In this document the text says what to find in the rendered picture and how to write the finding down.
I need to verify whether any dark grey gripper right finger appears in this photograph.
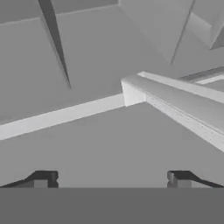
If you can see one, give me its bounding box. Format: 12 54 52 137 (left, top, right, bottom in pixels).
166 170 224 189

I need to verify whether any grey tall cabinet panel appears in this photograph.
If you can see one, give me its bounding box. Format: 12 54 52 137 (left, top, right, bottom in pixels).
0 0 224 126

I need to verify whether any pale grey plinth strip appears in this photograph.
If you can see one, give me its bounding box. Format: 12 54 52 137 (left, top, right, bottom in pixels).
0 93 126 142

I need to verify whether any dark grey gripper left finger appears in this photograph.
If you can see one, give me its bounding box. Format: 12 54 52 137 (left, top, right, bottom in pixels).
0 170 60 189

